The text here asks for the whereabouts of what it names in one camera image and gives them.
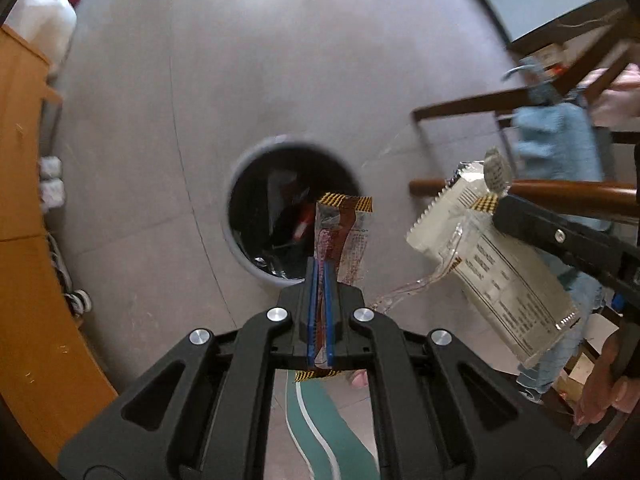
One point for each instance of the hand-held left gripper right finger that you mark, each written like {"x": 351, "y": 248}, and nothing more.
{"x": 329, "y": 310}

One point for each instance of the white plastic bag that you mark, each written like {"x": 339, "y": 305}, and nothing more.
{"x": 42, "y": 25}

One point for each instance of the person's green trouser leg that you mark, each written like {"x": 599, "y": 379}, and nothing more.
{"x": 320, "y": 435}

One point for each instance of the person's right hand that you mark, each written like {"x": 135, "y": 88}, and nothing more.
{"x": 595, "y": 385}

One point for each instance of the white snack packet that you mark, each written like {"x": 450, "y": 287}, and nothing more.
{"x": 500, "y": 280}

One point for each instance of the blue towel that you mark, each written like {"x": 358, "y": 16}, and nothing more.
{"x": 555, "y": 140}

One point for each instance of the black and white sneaker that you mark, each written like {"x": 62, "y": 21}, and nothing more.
{"x": 77, "y": 302}

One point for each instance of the small cardboard box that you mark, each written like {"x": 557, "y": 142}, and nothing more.
{"x": 575, "y": 377}

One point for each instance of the brown snack wrapper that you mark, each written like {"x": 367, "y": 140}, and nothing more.
{"x": 350, "y": 240}

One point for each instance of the grey round waste bin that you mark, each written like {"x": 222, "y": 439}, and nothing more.
{"x": 260, "y": 200}

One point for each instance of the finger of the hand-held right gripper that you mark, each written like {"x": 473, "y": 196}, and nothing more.
{"x": 555, "y": 235}

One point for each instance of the clear plastic film strip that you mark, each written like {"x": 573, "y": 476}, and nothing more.
{"x": 400, "y": 291}

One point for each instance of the pale pink cloth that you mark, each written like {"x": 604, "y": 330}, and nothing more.
{"x": 617, "y": 95}

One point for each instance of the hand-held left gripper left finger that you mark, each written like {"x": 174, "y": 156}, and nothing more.
{"x": 311, "y": 305}

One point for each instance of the pink slipper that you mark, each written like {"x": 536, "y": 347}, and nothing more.
{"x": 359, "y": 379}

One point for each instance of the dark wooden chair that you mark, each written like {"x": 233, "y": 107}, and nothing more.
{"x": 550, "y": 191}

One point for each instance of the orange wooden cabinet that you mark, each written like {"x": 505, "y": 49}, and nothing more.
{"x": 30, "y": 260}

